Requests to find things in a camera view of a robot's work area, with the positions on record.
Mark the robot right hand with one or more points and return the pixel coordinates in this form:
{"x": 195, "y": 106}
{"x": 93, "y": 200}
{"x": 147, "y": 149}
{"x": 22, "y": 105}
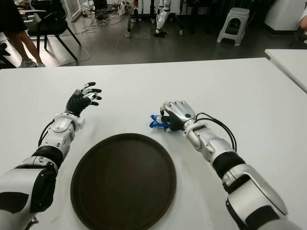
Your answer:
{"x": 181, "y": 112}

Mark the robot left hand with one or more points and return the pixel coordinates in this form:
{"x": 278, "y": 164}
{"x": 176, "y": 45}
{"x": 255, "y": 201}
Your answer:
{"x": 75, "y": 103}

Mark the blue Oreo packet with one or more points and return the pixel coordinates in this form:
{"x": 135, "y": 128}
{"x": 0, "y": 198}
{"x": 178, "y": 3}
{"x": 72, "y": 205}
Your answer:
{"x": 157, "y": 123}

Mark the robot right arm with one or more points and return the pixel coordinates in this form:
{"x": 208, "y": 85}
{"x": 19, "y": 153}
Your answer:
{"x": 213, "y": 141}

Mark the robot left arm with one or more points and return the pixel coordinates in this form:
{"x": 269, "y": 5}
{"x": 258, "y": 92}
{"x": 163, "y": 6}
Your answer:
{"x": 60, "y": 125}

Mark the black chair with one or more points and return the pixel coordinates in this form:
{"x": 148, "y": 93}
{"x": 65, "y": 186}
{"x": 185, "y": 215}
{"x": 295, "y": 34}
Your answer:
{"x": 51, "y": 25}

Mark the round dark brown tray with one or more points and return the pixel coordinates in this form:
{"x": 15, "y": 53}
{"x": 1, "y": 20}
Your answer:
{"x": 123, "y": 182}

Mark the white framed panel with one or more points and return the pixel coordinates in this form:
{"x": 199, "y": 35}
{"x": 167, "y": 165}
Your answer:
{"x": 74, "y": 12}

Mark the white humanoid robot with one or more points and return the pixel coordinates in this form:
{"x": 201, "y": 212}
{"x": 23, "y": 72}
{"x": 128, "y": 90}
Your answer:
{"x": 160, "y": 18}

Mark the person in black shorts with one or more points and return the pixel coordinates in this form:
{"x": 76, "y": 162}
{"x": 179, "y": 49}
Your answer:
{"x": 9, "y": 14}

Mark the white plastic stool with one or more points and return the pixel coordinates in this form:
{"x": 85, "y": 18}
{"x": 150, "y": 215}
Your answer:
{"x": 233, "y": 14}

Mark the white side table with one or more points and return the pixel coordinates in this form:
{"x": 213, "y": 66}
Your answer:
{"x": 291, "y": 62}

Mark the white cabinet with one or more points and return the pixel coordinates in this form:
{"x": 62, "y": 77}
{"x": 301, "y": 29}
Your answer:
{"x": 283, "y": 14}

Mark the person in white shirt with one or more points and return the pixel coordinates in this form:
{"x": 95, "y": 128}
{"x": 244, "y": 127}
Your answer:
{"x": 303, "y": 24}

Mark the black wheeled metal frame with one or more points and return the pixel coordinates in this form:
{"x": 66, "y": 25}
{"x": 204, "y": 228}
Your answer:
{"x": 128, "y": 21}

